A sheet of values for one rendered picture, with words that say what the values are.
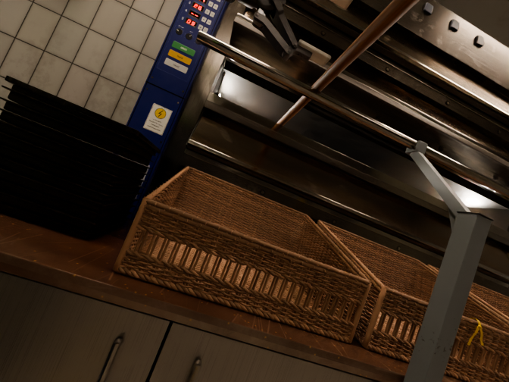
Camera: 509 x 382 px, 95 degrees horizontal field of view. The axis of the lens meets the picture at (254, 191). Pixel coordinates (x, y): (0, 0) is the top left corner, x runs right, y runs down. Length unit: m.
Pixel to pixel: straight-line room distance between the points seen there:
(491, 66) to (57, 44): 2.03
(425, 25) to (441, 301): 1.34
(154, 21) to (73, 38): 0.31
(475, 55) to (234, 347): 1.74
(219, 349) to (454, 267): 0.50
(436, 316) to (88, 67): 1.31
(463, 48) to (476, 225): 1.26
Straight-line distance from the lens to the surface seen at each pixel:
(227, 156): 0.96
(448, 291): 0.65
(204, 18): 1.19
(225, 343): 0.53
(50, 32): 1.30
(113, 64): 1.17
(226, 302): 0.54
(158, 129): 1.01
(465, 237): 0.66
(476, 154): 1.47
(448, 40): 1.73
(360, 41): 0.59
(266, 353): 0.55
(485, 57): 1.87
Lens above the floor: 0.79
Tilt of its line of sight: 4 degrees up
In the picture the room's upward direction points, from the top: 22 degrees clockwise
